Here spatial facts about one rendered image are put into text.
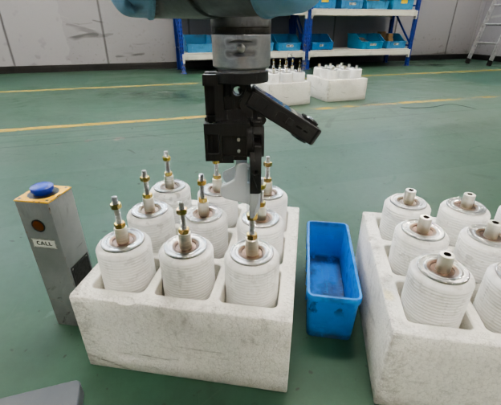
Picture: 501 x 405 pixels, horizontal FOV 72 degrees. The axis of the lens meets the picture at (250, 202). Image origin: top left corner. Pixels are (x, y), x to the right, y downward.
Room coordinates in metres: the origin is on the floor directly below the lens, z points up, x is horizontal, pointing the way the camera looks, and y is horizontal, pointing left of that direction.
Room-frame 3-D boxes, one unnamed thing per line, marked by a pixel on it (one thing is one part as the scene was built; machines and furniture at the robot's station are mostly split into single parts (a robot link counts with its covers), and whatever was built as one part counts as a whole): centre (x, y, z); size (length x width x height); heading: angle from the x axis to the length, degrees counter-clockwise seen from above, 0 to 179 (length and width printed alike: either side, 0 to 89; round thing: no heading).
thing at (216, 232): (0.62, 0.10, 0.16); 0.10 x 0.10 x 0.18
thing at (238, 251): (0.48, 0.00, 0.25); 0.08 x 0.08 x 0.01
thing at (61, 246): (0.59, 0.39, 0.16); 0.07 x 0.07 x 0.31; 81
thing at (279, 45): (5.62, -0.49, 0.36); 0.50 x 0.38 x 0.21; 18
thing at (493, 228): (0.53, -0.44, 0.26); 0.02 x 0.02 x 0.03
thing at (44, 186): (0.59, 0.39, 0.32); 0.04 x 0.04 x 0.02
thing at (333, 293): (0.66, -0.19, 0.06); 0.30 x 0.11 x 0.12; 172
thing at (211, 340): (0.62, 0.10, 0.09); 0.39 x 0.39 x 0.18; 81
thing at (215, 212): (0.62, 0.10, 0.25); 0.08 x 0.08 x 0.01
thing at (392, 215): (0.67, -0.35, 0.16); 0.10 x 0.10 x 0.18
